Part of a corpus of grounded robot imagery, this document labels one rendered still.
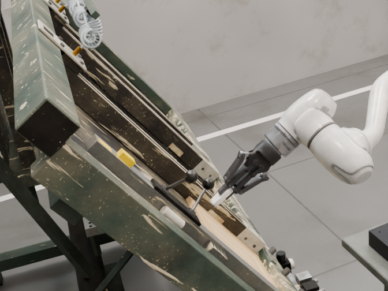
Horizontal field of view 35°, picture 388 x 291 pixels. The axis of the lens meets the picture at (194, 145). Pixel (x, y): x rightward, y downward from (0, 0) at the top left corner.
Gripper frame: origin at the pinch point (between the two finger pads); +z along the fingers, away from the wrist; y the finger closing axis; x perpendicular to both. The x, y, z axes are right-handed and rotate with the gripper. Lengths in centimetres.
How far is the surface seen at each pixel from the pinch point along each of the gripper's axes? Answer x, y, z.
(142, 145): 38.3, -10.7, 11.4
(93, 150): 1.8, -37.0, 14.2
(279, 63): 389, 195, -74
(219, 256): -2.2, 13.8, 13.5
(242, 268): 1.8, 26.4, 12.9
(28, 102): -16, -63, 11
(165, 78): 377, 118, 14
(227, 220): 38, 36, 11
